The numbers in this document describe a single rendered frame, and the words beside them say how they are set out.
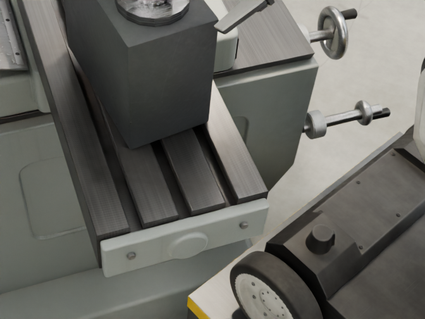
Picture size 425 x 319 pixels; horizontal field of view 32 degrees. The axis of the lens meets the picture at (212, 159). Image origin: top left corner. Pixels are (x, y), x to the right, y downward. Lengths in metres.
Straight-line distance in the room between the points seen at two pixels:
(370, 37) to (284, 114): 1.19
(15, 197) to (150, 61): 0.65
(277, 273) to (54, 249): 0.55
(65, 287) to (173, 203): 0.84
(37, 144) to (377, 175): 0.65
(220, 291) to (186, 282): 0.25
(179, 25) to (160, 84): 0.08
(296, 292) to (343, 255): 0.11
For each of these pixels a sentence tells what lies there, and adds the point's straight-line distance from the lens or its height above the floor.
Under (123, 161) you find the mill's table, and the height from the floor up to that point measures 0.95.
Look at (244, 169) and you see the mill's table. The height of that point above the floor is 0.95.
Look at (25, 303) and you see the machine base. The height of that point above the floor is 0.20.
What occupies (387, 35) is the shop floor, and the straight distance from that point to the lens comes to 2.70.
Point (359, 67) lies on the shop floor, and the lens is 2.56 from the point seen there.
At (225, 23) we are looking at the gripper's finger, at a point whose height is 1.16.
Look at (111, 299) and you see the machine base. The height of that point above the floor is 0.20.
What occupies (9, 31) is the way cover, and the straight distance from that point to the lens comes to 1.27.
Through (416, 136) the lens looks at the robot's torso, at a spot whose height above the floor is 0.89.
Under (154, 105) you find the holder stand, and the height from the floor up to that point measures 1.03.
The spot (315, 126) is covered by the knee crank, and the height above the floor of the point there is 0.55.
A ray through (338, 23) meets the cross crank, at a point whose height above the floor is 0.70.
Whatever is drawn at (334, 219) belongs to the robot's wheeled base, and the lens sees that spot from 1.40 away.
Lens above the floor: 1.72
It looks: 52 degrees down
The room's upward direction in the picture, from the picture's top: 7 degrees clockwise
